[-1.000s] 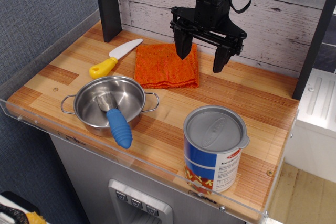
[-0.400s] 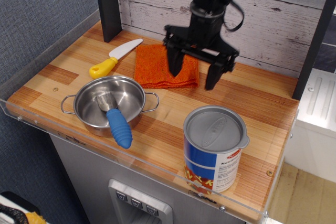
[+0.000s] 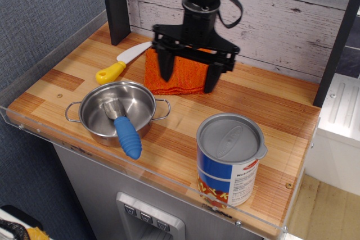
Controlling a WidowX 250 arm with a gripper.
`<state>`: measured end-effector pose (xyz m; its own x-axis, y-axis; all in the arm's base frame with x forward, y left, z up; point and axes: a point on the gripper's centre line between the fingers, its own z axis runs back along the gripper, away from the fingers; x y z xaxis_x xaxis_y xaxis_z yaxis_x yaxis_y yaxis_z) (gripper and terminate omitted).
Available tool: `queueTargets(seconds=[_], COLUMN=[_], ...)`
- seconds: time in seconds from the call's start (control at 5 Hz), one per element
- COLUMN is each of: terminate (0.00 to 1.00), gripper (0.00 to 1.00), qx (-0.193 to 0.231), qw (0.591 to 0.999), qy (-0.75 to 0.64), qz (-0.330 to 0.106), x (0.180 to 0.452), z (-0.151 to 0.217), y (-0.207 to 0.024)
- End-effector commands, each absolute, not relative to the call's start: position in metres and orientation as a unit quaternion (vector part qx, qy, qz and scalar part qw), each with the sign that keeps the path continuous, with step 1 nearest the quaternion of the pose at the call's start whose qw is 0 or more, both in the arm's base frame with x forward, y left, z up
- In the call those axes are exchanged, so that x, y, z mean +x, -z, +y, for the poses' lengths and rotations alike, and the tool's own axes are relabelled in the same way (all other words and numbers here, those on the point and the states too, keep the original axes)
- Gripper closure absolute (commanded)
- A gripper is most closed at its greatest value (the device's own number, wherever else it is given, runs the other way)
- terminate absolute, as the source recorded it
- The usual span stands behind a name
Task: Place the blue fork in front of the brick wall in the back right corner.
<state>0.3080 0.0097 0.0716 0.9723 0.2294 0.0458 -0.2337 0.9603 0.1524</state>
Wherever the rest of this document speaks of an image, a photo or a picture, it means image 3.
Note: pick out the yellow handled white toy knife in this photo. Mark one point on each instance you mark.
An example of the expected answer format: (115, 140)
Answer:
(111, 73)

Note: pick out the black and yellow bag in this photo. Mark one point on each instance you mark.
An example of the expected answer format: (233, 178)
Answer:
(16, 224)

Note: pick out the folded orange cloth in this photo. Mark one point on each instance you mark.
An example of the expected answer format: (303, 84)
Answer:
(188, 76)

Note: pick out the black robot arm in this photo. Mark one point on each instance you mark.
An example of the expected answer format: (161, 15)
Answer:
(196, 39)

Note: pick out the small stainless steel pot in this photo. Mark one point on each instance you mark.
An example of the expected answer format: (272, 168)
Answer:
(125, 99)

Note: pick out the grey toy fridge cabinet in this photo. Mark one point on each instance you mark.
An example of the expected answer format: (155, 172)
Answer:
(97, 187)

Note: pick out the dark grey right post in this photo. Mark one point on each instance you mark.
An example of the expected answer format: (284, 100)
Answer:
(334, 58)

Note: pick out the clear acrylic guard rail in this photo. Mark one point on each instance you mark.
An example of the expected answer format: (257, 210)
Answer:
(282, 106)

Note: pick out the dark grey left post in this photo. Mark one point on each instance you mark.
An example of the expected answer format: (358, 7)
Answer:
(118, 20)

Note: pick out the silver ice dispenser panel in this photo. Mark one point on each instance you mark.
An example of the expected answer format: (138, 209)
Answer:
(149, 219)

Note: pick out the dark grey post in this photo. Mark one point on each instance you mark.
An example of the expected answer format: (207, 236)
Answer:
(118, 20)
(334, 58)

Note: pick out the white ribbed appliance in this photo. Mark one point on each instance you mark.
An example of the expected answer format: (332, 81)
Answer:
(333, 156)

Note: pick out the blue labelled soup can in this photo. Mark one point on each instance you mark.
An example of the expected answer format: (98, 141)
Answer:
(229, 148)

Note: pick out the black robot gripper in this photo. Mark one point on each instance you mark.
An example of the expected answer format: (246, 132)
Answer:
(195, 39)

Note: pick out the blue handled metal fork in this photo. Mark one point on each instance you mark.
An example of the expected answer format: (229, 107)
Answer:
(128, 137)

